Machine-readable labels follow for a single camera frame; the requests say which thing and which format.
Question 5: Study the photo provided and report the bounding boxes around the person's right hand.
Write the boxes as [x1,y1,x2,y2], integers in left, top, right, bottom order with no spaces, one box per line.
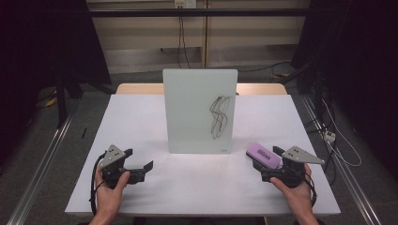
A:
[270,164,315,217]

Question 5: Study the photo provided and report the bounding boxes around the purple whiteboard eraser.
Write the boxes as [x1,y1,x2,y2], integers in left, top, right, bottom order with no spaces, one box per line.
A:
[245,142,283,170]

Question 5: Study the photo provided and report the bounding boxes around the metal floor rail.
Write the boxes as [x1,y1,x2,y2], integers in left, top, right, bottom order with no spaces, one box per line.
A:
[300,95,382,225]
[7,102,80,225]

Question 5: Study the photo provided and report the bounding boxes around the white table cover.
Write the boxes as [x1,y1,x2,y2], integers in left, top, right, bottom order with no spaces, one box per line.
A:
[64,94,342,217]

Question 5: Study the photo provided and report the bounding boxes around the black floor cable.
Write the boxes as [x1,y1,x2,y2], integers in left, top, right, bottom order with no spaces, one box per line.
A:
[237,61,293,74]

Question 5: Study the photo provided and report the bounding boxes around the black metal stand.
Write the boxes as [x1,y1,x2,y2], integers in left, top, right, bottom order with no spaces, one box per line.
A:
[55,73,69,129]

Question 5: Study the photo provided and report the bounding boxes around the small whiteboard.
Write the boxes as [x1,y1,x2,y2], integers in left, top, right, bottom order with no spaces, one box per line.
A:
[161,68,238,155]

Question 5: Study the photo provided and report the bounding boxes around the black curtain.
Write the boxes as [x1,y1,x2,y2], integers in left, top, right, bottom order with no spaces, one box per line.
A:
[290,0,398,179]
[0,0,113,167]

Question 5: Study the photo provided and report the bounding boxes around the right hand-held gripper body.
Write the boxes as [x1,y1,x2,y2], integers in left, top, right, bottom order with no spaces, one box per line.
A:
[261,145,327,189]

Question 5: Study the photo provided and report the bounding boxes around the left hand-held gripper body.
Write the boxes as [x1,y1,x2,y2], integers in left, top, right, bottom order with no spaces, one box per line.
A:
[99,143,146,189]

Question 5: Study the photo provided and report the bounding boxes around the white power strip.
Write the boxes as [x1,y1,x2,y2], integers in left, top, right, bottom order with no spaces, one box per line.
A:
[323,130,337,143]

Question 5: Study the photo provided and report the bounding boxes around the person's left hand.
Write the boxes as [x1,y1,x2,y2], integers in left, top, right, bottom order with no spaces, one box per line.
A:
[93,165,131,217]

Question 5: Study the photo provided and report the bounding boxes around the black hanging wall cables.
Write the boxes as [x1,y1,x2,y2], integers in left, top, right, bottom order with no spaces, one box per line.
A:
[177,15,192,69]

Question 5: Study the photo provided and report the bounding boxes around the white wall socket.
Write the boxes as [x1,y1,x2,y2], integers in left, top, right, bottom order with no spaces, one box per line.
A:
[174,0,198,9]

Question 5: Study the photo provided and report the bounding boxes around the black horizontal bar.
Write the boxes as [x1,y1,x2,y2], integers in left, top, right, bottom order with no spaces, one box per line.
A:
[88,7,312,18]

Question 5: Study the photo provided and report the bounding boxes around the white floor cable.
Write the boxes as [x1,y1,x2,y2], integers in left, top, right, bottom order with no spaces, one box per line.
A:
[321,98,363,168]

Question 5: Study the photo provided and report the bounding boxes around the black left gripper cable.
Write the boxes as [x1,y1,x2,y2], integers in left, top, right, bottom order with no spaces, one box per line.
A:
[89,151,108,217]

